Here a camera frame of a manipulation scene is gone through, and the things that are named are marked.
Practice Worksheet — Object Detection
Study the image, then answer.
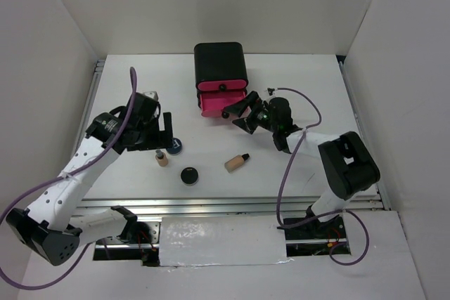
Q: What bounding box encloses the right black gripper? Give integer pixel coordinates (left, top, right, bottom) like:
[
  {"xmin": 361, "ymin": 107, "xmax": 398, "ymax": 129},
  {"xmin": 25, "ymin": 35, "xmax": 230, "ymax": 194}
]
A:
[{"xmin": 224, "ymin": 91, "xmax": 278, "ymax": 134}]

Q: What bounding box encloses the navy lid powder jar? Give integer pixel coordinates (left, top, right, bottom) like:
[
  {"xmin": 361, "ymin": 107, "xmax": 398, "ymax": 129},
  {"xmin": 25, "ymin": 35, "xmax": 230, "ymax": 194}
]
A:
[{"xmin": 166, "ymin": 137, "xmax": 183, "ymax": 156}]

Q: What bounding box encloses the pink drawer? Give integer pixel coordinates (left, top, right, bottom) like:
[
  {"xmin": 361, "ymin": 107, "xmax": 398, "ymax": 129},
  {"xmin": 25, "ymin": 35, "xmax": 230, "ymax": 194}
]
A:
[
  {"xmin": 199, "ymin": 90, "xmax": 246, "ymax": 117},
  {"xmin": 197, "ymin": 79, "xmax": 248, "ymax": 92}
]

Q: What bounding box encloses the black lid powder jar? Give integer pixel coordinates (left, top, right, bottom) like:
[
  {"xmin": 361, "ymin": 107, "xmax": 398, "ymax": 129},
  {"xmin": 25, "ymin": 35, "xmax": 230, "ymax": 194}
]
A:
[{"xmin": 180, "ymin": 167, "xmax": 199, "ymax": 186}]

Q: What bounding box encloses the black drawer organizer cabinet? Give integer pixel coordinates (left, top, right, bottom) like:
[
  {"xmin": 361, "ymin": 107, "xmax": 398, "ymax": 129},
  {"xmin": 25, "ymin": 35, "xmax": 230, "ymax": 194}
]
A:
[{"xmin": 193, "ymin": 42, "xmax": 248, "ymax": 88}]

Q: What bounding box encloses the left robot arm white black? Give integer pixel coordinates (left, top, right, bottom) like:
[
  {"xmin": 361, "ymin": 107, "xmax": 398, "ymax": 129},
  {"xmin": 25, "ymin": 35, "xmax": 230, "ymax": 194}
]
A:
[{"xmin": 6, "ymin": 91, "xmax": 173, "ymax": 266}]

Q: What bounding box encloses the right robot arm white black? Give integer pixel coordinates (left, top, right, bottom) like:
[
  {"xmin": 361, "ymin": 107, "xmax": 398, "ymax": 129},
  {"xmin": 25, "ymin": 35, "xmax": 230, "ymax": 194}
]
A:
[{"xmin": 222, "ymin": 89, "xmax": 380, "ymax": 238}]

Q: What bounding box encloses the upright foundation pump bottle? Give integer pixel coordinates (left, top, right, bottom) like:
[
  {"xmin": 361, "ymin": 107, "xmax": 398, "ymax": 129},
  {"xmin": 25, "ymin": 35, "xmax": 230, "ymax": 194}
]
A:
[{"xmin": 155, "ymin": 149, "xmax": 169, "ymax": 167}]

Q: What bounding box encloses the lying foundation bottle black cap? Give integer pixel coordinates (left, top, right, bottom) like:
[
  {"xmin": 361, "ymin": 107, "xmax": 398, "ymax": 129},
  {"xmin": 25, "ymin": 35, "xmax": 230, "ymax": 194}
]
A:
[{"xmin": 224, "ymin": 153, "xmax": 250, "ymax": 173}]

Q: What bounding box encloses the white foil covered panel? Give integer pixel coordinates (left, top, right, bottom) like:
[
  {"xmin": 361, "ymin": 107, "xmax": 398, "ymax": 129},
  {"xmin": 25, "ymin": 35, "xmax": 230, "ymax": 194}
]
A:
[{"xmin": 159, "ymin": 216, "xmax": 288, "ymax": 267}]

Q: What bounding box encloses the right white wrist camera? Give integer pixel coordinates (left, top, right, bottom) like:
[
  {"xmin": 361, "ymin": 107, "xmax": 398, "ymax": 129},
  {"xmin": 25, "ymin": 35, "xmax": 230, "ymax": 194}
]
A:
[{"xmin": 266, "ymin": 88, "xmax": 277, "ymax": 98}]

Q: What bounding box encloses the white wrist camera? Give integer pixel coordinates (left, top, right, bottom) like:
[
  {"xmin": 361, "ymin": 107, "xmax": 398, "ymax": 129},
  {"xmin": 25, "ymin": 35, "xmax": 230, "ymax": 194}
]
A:
[
  {"xmin": 266, "ymin": 88, "xmax": 277, "ymax": 98},
  {"xmin": 143, "ymin": 91, "xmax": 159, "ymax": 101}
]

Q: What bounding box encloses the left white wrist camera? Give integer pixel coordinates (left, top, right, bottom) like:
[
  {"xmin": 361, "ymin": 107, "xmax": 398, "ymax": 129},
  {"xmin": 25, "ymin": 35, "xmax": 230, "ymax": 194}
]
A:
[{"xmin": 143, "ymin": 91, "xmax": 159, "ymax": 101}]

